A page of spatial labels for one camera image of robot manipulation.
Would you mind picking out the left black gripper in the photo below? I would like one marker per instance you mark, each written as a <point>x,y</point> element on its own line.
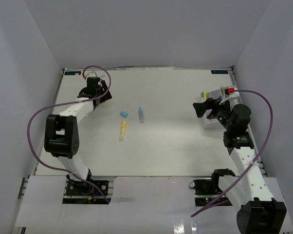
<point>106,97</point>

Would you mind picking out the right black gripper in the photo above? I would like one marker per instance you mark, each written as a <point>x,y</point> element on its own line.
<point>201,108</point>

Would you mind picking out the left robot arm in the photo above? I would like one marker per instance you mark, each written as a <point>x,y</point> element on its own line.
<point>61,131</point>

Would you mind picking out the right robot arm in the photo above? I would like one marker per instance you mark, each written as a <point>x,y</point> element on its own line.
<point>258,211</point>

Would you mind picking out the white compartment organizer tray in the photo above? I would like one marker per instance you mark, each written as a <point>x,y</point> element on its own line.
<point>213,123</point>

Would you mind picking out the blue highlighter cap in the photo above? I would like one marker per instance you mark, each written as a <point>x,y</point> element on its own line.
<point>124,114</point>

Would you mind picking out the right blue corner label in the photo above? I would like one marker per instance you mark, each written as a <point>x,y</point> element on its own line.
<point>219,72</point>

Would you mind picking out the blue corner label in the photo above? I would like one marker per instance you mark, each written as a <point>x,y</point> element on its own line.
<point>72,73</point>
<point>219,72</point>

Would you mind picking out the left blue corner label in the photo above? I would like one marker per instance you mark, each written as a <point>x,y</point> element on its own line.
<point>72,73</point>

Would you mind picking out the yellow highlighter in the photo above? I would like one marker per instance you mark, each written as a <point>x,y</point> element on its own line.
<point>122,130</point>

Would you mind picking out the blue highlighter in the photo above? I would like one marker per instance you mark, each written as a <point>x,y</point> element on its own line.
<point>141,115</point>

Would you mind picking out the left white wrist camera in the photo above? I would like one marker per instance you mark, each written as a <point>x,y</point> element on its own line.
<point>94,74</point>

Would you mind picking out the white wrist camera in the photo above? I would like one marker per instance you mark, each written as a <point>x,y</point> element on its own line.
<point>230,93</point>
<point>94,74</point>

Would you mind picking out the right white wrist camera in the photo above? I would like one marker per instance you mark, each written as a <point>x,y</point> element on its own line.
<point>230,93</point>

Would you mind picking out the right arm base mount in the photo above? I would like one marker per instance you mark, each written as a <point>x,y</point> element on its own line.
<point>204,191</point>

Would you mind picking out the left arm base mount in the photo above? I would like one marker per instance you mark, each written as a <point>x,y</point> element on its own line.
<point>79,188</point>

